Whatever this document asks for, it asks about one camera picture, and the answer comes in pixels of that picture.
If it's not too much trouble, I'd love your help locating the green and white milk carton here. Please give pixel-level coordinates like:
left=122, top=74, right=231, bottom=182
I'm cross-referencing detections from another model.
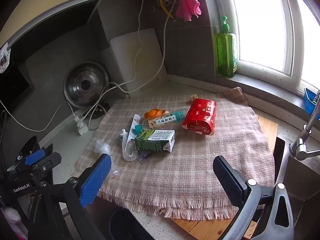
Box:
left=134, top=129, right=176, bottom=153

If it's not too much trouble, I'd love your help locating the white printed label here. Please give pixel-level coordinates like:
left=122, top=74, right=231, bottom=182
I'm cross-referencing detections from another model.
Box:
left=0, top=44, right=12, bottom=74

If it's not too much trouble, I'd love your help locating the small blue basket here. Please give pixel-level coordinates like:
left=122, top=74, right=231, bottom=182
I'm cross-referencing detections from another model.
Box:
left=304, top=88, right=320, bottom=120

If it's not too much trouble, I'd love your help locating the clear plastic wrapper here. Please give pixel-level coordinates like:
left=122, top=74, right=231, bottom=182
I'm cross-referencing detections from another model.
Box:
left=94, top=140, right=119, bottom=178

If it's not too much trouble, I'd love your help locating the white squeezed tube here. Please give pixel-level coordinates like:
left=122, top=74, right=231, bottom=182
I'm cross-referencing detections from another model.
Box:
left=122, top=114, right=140, bottom=162

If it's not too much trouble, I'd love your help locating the metal faucet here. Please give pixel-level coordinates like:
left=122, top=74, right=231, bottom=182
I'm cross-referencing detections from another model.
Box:
left=289, top=90, right=320, bottom=161

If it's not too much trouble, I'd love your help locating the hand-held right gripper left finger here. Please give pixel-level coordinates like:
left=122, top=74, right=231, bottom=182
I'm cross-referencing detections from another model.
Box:
left=29, top=153, right=112, bottom=240

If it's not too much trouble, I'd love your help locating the black wok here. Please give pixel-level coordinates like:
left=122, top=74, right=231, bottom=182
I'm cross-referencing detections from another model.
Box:
left=15, top=135, right=38, bottom=160

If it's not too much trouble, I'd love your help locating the green soap dispenser bottle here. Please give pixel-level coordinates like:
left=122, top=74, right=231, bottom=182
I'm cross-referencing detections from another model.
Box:
left=216, top=16, right=237, bottom=78

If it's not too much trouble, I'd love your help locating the pink hanging rag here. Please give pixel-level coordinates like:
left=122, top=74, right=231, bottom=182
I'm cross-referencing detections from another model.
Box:
left=175, top=0, right=202, bottom=22

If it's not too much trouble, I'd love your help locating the pink checked fringed cloth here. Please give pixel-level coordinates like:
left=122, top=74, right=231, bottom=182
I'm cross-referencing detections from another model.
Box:
left=72, top=87, right=275, bottom=221

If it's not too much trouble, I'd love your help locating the white power strip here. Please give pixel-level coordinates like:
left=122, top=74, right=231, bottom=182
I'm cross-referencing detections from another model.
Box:
left=73, top=115, right=89, bottom=136

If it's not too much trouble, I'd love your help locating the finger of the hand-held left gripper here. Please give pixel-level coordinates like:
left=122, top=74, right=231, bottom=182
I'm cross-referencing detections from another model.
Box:
left=24, top=149, right=46, bottom=166
left=31, top=151, right=62, bottom=174

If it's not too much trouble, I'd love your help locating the steel sink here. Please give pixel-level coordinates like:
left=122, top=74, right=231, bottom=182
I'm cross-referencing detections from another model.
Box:
left=272, top=136, right=320, bottom=240

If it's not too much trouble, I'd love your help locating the white cutting board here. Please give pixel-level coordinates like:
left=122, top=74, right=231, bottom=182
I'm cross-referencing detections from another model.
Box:
left=109, top=28, right=167, bottom=93

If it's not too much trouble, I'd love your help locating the clear plastic bottle teal cap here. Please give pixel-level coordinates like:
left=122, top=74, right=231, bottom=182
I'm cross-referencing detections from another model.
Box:
left=135, top=108, right=188, bottom=133

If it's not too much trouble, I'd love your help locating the white window frame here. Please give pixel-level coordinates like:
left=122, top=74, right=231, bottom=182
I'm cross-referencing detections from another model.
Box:
left=210, top=0, right=320, bottom=98

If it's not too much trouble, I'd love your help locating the red tissue packet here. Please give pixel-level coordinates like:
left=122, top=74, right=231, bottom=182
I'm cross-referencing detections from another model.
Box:
left=182, top=98, right=217, bottom=136

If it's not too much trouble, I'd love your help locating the person's left forearm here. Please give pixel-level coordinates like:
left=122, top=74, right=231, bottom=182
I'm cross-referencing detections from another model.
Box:
left=0, top=206, right=29, bottom=240

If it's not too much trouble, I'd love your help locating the orange peel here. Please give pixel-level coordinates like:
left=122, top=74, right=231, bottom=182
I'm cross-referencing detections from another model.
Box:
left=144, top=108, right=168, bottom=118

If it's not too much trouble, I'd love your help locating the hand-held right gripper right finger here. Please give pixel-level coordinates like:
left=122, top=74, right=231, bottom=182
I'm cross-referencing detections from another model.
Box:
left=212, top=155, right=295, bottom=240

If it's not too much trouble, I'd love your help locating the metal pot lid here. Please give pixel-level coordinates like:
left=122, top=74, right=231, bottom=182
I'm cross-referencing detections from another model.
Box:
left=63, top=61, right=109, bottom=109

